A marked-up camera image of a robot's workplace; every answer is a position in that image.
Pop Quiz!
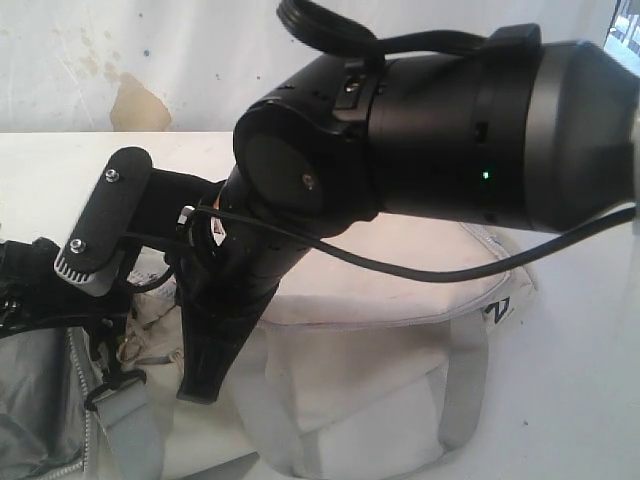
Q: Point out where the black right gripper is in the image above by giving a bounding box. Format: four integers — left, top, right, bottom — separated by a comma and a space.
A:
175, 170, 320, 403

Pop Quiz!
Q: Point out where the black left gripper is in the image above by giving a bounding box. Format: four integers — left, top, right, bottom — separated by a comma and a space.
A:
1, 238, 133, 346

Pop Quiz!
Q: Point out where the white fabric duffel bag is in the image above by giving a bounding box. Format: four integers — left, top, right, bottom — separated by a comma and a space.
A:
1, 251, 537, 479

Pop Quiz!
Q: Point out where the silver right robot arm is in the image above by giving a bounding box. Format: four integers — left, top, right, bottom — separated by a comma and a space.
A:
174, 24, 639, 404

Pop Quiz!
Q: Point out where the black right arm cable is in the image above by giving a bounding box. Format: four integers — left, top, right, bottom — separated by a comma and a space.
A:
119, 0, 640, 289

